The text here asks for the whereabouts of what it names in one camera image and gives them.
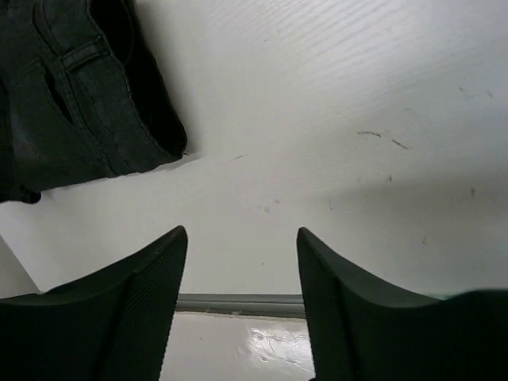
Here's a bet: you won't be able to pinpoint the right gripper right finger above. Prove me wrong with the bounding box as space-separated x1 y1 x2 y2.
297 228 507 380

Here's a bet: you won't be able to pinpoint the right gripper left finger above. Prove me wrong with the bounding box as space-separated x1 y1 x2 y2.
1 226 187 380

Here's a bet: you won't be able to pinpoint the black trousers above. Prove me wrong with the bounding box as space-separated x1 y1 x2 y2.
1 1 187 204

